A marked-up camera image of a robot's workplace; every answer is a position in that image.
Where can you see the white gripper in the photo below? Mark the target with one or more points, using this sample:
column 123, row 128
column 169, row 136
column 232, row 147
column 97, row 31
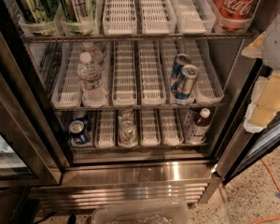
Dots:
column 277, row 44

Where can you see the red coke can front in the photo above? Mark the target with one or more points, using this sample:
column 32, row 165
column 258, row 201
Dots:
column 233, row 11

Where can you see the coke can tray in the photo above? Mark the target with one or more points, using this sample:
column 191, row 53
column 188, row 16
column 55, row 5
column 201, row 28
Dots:
column 241, row 24

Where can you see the open fridge glass door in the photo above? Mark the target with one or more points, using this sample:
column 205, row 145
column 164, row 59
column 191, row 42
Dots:
column 243, row 148

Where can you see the front red bull can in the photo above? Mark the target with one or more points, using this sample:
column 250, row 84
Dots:
column 186, row 82

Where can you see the red bull can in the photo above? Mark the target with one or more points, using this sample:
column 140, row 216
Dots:
column 180, row 60
column 186, row 82

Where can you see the rear red bull can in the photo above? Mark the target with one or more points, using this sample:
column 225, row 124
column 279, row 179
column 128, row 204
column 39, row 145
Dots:
column 180, row 60

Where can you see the rear silver soda can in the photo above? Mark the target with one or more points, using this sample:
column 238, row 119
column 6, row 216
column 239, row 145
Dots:
column 125, row 114

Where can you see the silver soda can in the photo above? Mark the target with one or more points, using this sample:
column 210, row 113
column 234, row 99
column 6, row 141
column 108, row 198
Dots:
column 127, row 133
column 125, row 114

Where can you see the front silver soda can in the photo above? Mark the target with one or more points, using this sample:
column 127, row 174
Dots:
column 127, row 133

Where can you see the stainless steel fridge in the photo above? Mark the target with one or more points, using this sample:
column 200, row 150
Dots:
column 161, row 164

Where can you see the rear blue pepsi can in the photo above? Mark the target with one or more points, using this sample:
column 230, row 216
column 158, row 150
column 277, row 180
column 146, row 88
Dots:
column 84, row 117

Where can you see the blue pepsi can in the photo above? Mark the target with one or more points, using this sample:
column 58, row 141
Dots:
column 84, row 117
column 78, row 133

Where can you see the front blue pepsi can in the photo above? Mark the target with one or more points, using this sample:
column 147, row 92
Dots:
column 78, row 133

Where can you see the green can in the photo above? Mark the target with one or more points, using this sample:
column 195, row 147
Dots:
column 79, row 14
column 38, row 16

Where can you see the green can far left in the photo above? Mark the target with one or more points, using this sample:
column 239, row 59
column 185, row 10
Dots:
column 38, row 16

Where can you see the front brown tea bottle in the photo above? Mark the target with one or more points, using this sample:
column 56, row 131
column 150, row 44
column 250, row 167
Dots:
column 199, row 126

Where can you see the front clear water bottle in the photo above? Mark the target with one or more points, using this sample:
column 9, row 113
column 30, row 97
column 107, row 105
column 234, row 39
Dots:
column 90, row 77

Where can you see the clear water bottle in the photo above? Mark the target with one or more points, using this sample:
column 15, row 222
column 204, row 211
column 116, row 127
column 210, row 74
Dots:
column 90, row 77
column 95, row 52

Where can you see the rear clear water bottle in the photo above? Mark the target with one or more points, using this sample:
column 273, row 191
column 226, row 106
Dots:
column 95, row 52

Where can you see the top wire shelf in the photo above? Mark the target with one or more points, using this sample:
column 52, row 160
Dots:
column 80, row 38

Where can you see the wire shelf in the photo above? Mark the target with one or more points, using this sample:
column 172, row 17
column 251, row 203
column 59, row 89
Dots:
column 80, row 38
column 116, row 107

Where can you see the middle wire shelf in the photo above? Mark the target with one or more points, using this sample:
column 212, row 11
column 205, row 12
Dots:
column 116, row 107

